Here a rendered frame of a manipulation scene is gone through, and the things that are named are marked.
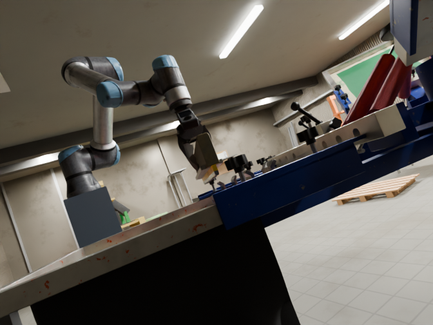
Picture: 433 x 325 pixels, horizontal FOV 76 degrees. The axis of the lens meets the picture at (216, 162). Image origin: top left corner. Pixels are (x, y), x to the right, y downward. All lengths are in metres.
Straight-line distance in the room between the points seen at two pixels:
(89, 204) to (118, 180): 7.60
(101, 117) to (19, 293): 0.90
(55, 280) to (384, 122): 0.65
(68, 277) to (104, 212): 0.79
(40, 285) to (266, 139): 10.79
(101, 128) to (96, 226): 0.44
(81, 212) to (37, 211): 7.59
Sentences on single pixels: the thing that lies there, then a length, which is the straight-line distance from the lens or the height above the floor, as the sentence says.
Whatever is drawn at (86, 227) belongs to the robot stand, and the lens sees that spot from 1.33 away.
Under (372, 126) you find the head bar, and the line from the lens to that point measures 0.62.
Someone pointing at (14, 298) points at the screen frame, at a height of 0.97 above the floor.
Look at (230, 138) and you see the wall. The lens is 10.36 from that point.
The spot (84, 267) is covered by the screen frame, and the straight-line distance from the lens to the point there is 0.56.
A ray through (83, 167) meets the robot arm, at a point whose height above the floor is 1.31.
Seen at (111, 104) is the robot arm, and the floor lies 1.35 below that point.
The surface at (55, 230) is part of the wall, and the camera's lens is 8.83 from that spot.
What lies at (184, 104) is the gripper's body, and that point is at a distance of 0.84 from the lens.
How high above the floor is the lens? 1.03
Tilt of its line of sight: 4 degrees up
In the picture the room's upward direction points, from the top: 22 degrees counter-clockwise
